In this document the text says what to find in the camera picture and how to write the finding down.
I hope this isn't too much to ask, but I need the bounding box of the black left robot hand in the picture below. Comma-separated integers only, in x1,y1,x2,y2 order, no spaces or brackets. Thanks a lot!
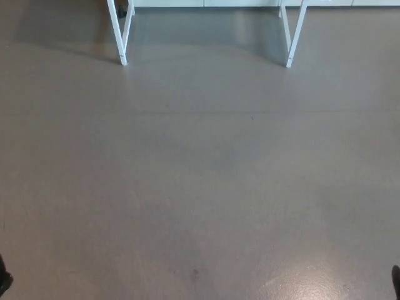
0,252,14,294

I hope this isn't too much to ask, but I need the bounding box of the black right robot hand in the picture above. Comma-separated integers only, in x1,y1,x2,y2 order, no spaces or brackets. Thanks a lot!
391,264,400,299

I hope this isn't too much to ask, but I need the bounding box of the white cabinet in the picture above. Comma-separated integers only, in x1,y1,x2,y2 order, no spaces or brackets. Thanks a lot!
134,0,400,8

